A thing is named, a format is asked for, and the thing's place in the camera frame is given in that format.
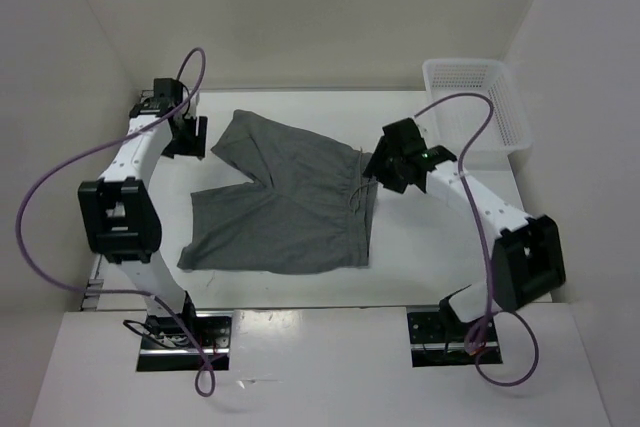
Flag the grey shorts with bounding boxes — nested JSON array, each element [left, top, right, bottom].
[[178, 110, 377, 275]]

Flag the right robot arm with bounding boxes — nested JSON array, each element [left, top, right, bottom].
[[364, 118, 566, 340]]

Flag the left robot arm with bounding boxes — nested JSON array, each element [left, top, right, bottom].
[[78, 78, 208, 347]]

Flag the white plastic basket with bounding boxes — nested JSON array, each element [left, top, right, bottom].
[[417, 58, 533, 155]]

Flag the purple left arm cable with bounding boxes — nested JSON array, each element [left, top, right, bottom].
[[14, 47, 221, 397]]

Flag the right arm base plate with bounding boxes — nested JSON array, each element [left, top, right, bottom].
[[406, 306, 474, 368]]

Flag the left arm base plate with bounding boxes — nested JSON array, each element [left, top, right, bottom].
[[123, 310, 233, 373]]

